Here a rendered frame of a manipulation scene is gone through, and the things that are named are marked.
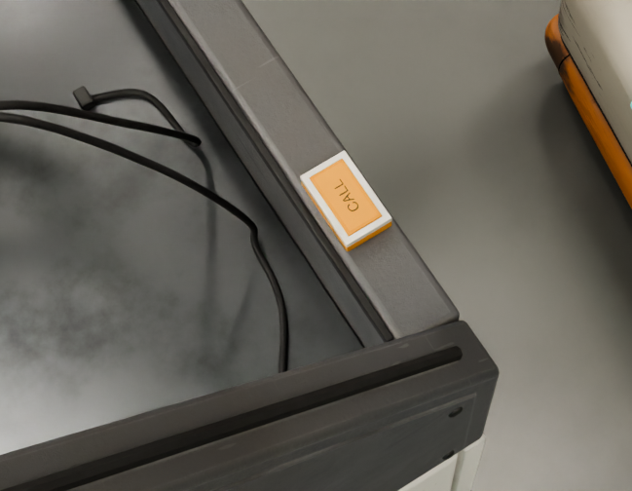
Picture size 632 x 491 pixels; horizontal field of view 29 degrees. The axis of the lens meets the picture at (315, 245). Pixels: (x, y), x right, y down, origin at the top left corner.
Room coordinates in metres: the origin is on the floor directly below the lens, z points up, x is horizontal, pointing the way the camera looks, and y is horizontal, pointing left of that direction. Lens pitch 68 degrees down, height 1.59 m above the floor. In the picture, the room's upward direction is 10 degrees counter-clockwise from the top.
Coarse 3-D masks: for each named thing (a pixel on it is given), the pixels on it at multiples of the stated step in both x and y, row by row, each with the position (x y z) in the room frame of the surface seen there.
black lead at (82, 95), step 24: (96, 96) 0.44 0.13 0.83; (144, 96) 0.43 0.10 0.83; (0, 120) 0.33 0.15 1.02; (24, 120) 0.33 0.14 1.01; (96, 120) 0.35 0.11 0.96; (120, 120) 0.36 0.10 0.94; (168, 120) 0.41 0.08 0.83; (96, 144) 0.33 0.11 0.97; (192, 144) 0.39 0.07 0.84; (168, 168) 0.33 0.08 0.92; (240, 216) 0.32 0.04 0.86; (264, 264) 0.29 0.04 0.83
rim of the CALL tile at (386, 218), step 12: (336, 156) 0.30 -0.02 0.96; (348, 156) 0.30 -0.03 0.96; (324, 168) 0.29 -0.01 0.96; (360, 180) 0.28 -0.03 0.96; (312, 192) 0.28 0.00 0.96; (372, 192) 0.27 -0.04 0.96; (324, 204) 0.27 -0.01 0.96; (384, 216) 0.26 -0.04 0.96; (336, 228) 0.26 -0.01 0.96; (372, 228) 0.25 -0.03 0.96; (348, 240) 0.25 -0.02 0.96
